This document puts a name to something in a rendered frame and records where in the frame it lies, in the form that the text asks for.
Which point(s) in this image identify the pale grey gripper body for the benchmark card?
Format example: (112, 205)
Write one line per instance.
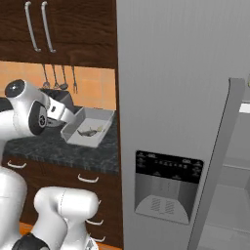
(69, 115)

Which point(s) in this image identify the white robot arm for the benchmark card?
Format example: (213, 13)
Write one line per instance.
(19, 114)

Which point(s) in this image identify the dark grey fish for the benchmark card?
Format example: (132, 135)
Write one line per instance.
(87, 132)

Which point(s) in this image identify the grey rectangular tupperware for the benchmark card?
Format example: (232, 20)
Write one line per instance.
(97, 117)

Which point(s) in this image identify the black box-shaped appliance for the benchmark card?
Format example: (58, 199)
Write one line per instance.
(62, 97)

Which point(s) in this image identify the hanging metal fork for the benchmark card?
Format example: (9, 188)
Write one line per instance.
(74, 85)

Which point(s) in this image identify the hanging metal spoon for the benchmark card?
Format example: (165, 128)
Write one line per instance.
(56, 84)

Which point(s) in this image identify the hanging metal ladle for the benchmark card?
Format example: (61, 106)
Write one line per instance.
(46, 84)

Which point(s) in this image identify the dark wood drawer front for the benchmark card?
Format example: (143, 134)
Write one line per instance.
(109, 211)
(65, 179)
(112, 236)
(32, 171)

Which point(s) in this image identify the dark wood cupboard door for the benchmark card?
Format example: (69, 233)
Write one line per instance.
(84, 29)
(13, 29)

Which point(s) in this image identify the grey fridge door with dispenser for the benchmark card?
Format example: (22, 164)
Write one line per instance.
(169, 97)

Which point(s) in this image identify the grey open fridge door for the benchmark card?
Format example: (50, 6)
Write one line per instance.
(224, 136)

